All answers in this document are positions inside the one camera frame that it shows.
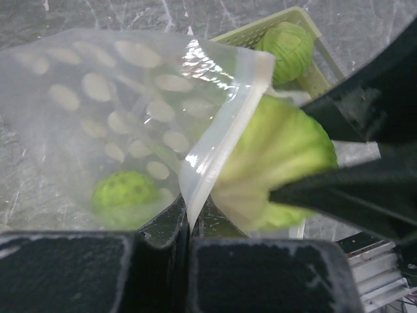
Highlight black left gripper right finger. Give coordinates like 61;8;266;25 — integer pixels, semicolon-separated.
188;201;363;312

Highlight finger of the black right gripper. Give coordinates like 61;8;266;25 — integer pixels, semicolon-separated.
270;143;416;241
302;22;416;143

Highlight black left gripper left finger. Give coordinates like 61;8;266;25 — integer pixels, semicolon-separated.
1;197;189;312

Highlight pale green perforated basket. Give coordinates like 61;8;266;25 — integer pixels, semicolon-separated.
212;7;338;238

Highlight green custard apple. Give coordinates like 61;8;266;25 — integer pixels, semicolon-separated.
95;205;164;230
92;170;161;215

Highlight small green cabbage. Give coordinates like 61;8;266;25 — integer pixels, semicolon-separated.
211;95;338;234

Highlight large green cabbage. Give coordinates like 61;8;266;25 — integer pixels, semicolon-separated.
255;22;314;85

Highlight clear bag white dots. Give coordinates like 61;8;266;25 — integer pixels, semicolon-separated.
1;29;275;226

